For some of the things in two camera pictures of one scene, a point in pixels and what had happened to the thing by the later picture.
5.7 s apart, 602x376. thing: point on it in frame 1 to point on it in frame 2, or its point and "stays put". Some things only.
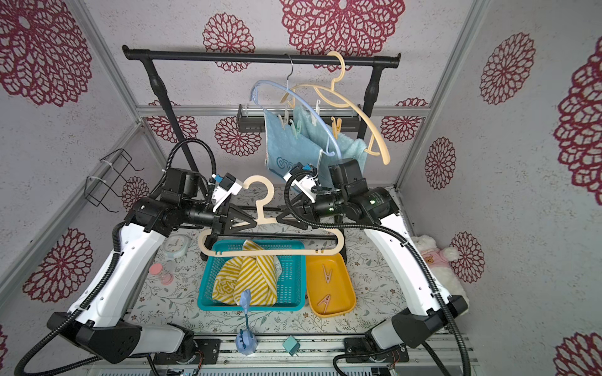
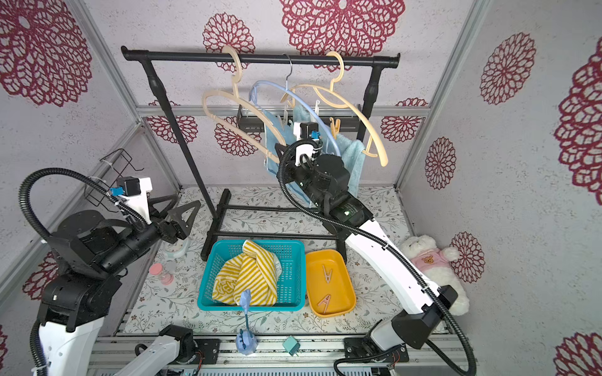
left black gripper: [230, 227] to [172, 232]
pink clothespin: [326, 301] stays put
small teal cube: [291, 345] stays put
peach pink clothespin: [328, 276] stays put
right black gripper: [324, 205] to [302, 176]
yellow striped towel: [258, 274] stays put
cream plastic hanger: [263, 218] to [233, 131]
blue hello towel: [284, 149] stays put
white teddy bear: [439, 260] stays put
